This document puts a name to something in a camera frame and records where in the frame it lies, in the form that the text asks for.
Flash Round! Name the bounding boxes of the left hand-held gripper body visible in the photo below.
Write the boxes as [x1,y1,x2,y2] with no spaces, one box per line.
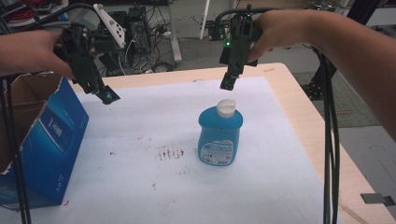
[52,3,127,91]

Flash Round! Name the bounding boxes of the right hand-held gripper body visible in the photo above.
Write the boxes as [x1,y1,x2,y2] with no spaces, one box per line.
[219,4,260,77]

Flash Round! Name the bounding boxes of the blue bottle with white cap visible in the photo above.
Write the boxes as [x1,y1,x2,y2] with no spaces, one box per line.
[197,98,245,167]

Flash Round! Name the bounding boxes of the blue cardboard box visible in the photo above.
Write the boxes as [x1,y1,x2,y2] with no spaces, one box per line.
[0,72,90,210]

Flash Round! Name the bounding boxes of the person's right hand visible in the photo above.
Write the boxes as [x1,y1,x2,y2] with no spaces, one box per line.
[247,8,314,63]

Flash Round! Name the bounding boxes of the person's left hand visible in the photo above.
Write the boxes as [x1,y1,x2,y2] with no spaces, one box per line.
[0,30,77,79]

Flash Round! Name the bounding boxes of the white pole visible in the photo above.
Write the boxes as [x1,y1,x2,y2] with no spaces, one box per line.
[199,0,211,40]

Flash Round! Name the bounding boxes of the white desk leg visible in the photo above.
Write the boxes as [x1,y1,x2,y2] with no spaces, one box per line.
[167,0,183,63]

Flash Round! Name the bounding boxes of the black computer tower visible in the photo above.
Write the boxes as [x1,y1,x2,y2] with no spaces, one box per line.
[125,6,152,55]

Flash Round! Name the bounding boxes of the white foam mat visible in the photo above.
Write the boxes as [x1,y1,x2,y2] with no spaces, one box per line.
[0,76,341,224]

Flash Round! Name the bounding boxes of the grey tape piece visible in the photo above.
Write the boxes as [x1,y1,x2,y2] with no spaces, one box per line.
[360,192,396,207]

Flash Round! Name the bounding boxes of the tangle of floor cables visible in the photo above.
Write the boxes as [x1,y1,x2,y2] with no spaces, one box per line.
[116,18,177,76]

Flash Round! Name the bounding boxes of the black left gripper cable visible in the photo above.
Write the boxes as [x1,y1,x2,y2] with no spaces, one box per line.
[0,2,98,224]

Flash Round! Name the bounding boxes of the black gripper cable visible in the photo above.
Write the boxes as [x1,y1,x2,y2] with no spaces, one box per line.
[213,7,341,224]
[0,2,98,224]

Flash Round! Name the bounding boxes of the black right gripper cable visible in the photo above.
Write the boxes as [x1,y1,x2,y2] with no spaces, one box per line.
[213,7,341,224]

